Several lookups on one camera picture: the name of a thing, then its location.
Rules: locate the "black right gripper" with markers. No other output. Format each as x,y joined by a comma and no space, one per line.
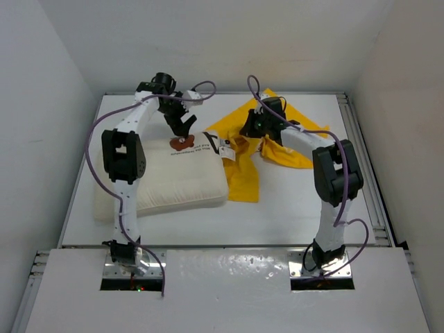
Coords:
248,130

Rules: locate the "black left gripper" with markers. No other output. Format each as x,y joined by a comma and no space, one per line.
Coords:
177,126

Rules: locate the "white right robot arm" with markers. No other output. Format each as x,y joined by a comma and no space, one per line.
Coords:
337,174

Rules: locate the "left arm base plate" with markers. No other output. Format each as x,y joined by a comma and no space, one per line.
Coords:
145,267

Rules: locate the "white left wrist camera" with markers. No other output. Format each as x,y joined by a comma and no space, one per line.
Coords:
192,98

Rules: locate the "cream printed pillow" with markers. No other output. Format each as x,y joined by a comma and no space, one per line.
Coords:
182,174

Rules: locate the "yellow cartoon pillowcase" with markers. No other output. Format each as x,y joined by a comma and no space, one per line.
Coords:
242,175

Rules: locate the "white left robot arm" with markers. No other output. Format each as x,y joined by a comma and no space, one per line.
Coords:
124,159

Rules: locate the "aluminium table frame rail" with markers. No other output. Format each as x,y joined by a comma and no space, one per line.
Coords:
373,198

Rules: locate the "white foam front cover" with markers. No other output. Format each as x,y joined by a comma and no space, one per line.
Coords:
226,291

